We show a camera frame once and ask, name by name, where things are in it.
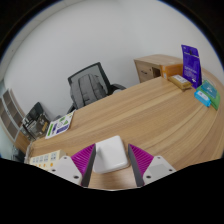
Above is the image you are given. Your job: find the black mesh office chair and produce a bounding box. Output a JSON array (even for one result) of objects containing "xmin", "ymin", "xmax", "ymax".
[{"xmin": 67, "ymin": 61, "xmax": 127, "ymax": 114}]

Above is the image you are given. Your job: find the wooden drawer unit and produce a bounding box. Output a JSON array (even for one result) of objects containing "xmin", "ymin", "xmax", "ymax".
[{"xmin": 133, "ymin": 54, "xmax": 184, "ymax": 84}]

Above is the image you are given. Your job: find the white charger block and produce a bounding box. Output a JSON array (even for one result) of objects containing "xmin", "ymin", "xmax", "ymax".
[{"xmin": 92, "ymin": 134, "xmax": 131, "ymax": 174}]

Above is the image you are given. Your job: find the grey backpack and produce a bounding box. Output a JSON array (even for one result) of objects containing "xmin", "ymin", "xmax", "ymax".
[{"xmin": 70, "ymin": 73, "xmax": 108, "ymax": 109}]

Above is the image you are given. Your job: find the cream power strip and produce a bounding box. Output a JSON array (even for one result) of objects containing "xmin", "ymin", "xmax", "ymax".
[{"xmin": 29, "ymin": 149, "xmax": 67, "ymax": 171}]

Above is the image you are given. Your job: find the wooden glass-door cabinet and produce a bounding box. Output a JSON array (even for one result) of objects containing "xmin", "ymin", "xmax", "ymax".
[{"xmin": 0, "ymin": 88, "xmax": 31, "ymax": 154}]

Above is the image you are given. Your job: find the printed white leaflet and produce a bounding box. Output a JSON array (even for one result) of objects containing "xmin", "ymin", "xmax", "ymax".
[{"xmin": 44, "ymin": 110, "xmax": 76, "ymax": 140}]

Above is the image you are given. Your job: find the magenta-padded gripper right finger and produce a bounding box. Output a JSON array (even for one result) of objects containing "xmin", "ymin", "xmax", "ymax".
[{"xmin": 127, "ymin": 143, "xmax": 177, "ymax": 188}]

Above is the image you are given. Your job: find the green box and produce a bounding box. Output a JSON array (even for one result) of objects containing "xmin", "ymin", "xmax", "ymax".
[{"xmin": 196, "ymin": 79, "xmax": 222, "ymax": 111}]

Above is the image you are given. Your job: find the orange box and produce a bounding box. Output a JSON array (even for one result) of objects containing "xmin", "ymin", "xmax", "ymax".
[{"xmin": 159, "ymin": 63, "xmax": 185, "ymax": 80}]

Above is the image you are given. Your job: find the small tan box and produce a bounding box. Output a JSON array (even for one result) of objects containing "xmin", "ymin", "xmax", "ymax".
[{"xmin": 167, "ymin": 74, "xmax": 193, "ymax": 91}]

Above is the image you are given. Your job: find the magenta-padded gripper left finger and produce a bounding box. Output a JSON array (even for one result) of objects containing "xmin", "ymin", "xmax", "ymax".
[{"xmin": 49, "ymin": 143, "xmax": 98, "ymax": 188}]

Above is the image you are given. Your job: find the purple packet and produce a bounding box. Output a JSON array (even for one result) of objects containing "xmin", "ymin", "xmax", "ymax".
[{"xmin": 180, "ymin": 44, "xmax": 203, "ymax": 89}]

